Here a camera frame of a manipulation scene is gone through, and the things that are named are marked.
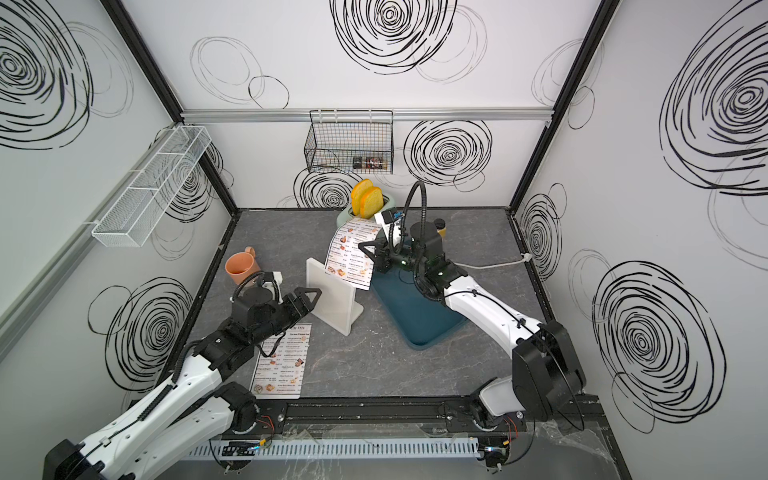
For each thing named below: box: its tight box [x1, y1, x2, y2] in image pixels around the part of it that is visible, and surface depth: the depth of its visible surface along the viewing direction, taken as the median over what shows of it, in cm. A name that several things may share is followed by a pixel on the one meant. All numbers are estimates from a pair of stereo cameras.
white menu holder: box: [306, 257, 364, 337], surface depth 81 cm
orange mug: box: [224, 246, 261, 285], surface depth 97 cm
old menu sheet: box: [250, 323, 313, 400], surface depth 82 cm
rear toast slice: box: [351, 178, 374, 217], surface depth 98 cm
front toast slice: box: [360, 187, 384, 219], surface depth 96 cm
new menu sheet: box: [324, 218, 382, 291], surface depth 77 cm
